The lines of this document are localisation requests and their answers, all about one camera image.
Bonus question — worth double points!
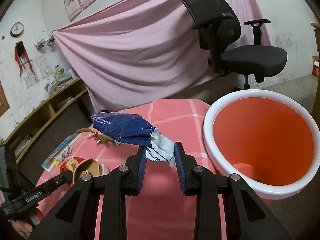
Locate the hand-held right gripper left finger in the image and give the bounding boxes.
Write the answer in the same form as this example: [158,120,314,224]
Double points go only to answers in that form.
[27,145,148,240]

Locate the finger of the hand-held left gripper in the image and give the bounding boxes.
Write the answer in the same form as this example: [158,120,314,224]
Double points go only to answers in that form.
[47,170,75,188]

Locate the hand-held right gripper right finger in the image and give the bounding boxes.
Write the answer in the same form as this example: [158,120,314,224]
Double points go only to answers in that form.
[174,142,292,240]

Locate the brown paper cup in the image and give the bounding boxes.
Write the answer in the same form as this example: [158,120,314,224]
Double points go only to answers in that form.
[72,158,110,184]

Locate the blue plastic packet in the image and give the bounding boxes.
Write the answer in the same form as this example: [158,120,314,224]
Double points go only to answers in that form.
[90,112,175,168]

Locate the orange bucket with white rim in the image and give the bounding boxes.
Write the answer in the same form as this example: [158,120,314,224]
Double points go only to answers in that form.
[203,89,320,200]

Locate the person's left hand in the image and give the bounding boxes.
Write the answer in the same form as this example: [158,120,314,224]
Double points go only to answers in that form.
[11,219,34,239]

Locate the red yellow snack wrapper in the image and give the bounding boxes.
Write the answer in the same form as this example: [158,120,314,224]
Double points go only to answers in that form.
[60,157,85,173]

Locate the white crumpled tissue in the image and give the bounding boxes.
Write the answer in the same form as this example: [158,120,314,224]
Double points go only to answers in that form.
[56,147,73,162]

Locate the colourful comic book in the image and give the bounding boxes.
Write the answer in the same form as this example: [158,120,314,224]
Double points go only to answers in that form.
[41,132,83,173]

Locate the pink checked tablecloth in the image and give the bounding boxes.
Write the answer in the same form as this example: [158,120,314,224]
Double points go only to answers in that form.
[35,99,270,240]

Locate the red berry sprig with leaves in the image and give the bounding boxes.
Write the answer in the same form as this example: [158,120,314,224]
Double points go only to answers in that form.
[76,127,120,147]

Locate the wooden shelf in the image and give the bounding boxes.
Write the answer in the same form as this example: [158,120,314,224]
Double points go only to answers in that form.
[0,76,88,155]

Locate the stack of papers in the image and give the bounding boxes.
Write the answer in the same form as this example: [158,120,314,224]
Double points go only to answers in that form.
[54,96,74,112]

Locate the stack of books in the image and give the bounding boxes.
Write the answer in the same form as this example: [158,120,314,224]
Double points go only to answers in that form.
[45,71,80,94]

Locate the green glass bottle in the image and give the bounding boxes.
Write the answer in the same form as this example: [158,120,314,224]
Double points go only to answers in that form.
[54,65,66,79]

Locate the pink hanging sheet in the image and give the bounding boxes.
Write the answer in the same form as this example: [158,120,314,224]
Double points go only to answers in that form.
[52,0,273,105]

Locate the red hanging scarf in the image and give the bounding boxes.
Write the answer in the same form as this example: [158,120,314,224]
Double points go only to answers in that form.
[14,41,28,80]

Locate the black office chair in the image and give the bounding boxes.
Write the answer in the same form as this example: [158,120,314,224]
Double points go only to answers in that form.
[174,0,288,90]

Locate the red cardboard box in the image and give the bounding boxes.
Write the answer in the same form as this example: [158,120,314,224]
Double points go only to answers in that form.
[311,55,320,77]

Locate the wooden picture frame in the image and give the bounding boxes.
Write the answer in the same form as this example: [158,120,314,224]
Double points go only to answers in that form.
[0,82,10,115]

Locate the white wall calendar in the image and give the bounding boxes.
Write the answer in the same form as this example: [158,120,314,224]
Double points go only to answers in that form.
[24,57,48,89]

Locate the wall mounted rack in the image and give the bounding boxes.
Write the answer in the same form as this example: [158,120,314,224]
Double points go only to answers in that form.
[34,34,55,49]

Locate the round wall clock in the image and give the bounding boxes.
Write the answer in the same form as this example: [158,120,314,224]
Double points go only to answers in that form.
[10,22,25,37]

